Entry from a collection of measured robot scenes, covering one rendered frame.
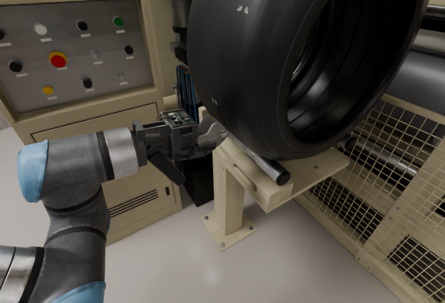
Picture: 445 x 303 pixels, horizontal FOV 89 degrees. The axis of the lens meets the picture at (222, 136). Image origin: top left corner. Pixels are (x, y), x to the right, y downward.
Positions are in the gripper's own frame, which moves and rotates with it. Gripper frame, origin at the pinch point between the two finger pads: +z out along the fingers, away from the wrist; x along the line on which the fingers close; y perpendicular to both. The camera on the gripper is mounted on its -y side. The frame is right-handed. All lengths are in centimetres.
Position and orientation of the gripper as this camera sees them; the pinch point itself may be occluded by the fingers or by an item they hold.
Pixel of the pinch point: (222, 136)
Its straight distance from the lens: 53.8
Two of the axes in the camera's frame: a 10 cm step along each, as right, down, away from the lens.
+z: 8.5, -2.1, 4.9
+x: -5.2, -5.1, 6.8
